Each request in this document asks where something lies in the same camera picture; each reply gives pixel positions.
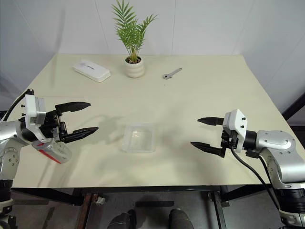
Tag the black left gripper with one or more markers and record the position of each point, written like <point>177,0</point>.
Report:
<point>51,125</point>

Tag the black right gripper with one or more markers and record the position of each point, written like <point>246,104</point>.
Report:
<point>228,139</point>

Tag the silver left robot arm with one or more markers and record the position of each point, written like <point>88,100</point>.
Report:
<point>9,133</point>

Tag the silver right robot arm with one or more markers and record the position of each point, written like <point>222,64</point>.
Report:
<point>276,152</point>

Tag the clear plastic container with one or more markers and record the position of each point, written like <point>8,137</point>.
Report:
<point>139,138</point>

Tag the white rectangular box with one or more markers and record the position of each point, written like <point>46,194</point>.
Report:
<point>91,70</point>

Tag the silver adjustable wrench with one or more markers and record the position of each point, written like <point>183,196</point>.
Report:
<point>172,73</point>

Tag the white ribbed plant pot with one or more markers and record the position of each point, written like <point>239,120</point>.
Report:
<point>135,68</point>

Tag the dark rounded robot foot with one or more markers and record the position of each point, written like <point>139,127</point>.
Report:
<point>122,220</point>
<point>179,219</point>

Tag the green potted palm plant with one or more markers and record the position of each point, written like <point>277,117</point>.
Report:
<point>132,31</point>

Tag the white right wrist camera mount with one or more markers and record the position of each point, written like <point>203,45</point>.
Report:
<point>236,126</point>

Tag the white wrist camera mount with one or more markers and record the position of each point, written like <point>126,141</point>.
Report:
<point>236,126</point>
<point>32,108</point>

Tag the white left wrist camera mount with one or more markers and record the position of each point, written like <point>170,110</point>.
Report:
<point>32,108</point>

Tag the black metal table frame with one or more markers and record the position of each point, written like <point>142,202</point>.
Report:
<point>143,190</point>

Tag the black metal frame post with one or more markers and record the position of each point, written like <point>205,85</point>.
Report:
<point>294,107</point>

